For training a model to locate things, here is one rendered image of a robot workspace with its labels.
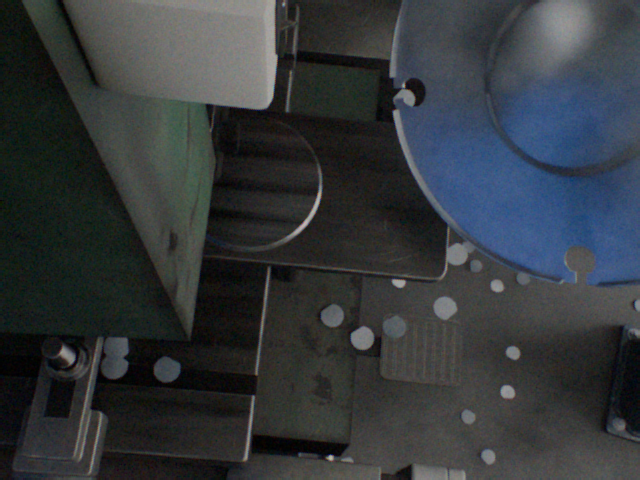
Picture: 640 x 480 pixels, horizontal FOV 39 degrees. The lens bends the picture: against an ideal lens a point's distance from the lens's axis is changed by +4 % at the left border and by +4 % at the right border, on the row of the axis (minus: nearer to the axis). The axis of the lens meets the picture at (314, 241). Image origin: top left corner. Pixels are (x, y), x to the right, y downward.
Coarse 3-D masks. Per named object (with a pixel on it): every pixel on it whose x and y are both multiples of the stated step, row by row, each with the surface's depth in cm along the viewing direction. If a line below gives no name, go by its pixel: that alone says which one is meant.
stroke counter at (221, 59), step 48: (96, 0) 17; (144, 0) 17; (192, 0) 17; (240, 0) 17; (96, 48) 19; (144, 48) 18; (192, 48) 18; (240, 48) 18; (192, 96) 20; (240, 96) 20
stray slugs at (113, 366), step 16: (400, 96) 93; (448, 256) 88; (464, 256) 88; (448, 304) 86; (336, 320) 85; (400, 320) 86; (352, 336) 85; (368, 336) 85; (400, 336) 85; (112, 352) 78; (112, 368) 77; (160, 368) 77; (176, 368) 78
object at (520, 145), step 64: (448, 0) 66; (512, 0) 63; (576, 0) 60; (448, 64) 67; (512, 64) 63; (576, 64) 61; (448, 128) 68; (512, 128) 64; (576, 128) 62; (448, 192) 70; (512, 192) 66; (576, 192) 63; (512, 256) 68
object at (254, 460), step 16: (0, 464) 83; (112, 464) 83; (128, 464) 83; (144, 464) 83; (160, 464) 84; (176, 464) 84; (192, 464) 84; (256, 464) 82; (272, 464) 82; (288, 464) 82; (304, 464) 82; (320, 464) 82; (336, 464) 82; (352, 464) 82; (368, 464) 82
